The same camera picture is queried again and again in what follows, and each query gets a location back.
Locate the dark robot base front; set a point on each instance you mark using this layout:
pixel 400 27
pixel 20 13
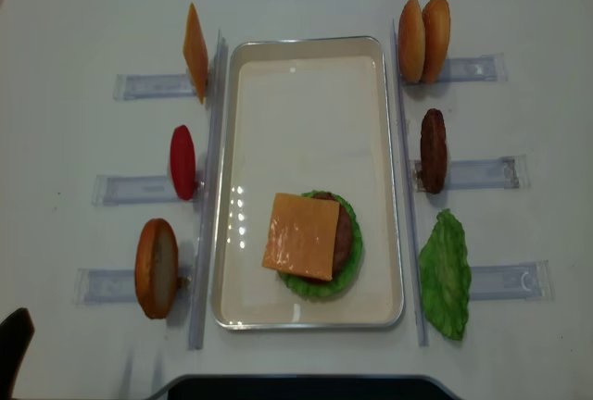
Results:
pixel 302 387

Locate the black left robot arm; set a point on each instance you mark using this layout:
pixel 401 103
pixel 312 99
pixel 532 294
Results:
pixel 16 333

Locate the orange cheese slice on burger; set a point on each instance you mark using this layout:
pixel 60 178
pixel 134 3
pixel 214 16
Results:
pixel 301 236

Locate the brown meat patty on tray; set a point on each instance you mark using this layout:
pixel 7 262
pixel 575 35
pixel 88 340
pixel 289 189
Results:
pixel 343 241

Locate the green lettuce leaf on tray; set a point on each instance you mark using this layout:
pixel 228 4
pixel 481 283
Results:
pixel 321 290

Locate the red tomato slice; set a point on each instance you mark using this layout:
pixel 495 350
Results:
pixel 183 163

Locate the upright brown meat patty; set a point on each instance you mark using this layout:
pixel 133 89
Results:
pixel 434 152

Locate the upright orange cheese slice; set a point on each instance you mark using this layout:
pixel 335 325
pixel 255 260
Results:
pixel 195 53

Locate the upright green lettuce leaf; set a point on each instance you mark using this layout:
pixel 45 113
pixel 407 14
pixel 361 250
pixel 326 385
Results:
pixel 446 277

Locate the clear holder under tomato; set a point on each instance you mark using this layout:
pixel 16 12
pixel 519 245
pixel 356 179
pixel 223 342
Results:
pixel 121 190

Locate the clear holder under cheese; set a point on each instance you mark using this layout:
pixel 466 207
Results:
pixel 134 87

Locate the clear holder under lettuce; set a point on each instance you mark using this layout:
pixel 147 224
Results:
pixel 526 281

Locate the cream rectangular metal tray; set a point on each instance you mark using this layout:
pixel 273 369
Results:
pixel 306 116

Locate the clear holder under patty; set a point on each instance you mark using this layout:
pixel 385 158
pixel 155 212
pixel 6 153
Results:
pixel 507 172

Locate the bottom bun slice left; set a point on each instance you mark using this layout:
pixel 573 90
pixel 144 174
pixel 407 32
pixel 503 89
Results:
pixel 156 269

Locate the clear holder under buns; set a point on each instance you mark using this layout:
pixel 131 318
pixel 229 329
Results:
pixel 481 68

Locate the clear holder under bottom bun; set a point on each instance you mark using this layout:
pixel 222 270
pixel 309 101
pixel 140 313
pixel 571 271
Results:
pixel 104 286

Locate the left clear plastic rail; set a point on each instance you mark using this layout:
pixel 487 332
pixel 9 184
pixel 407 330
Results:
pixel 208 213

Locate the clear plastic rail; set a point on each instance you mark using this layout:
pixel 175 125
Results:
pixel 208 213
pixel 420 321

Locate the right clear plastic rail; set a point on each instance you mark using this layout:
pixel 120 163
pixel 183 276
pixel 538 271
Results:
pixel 420 321

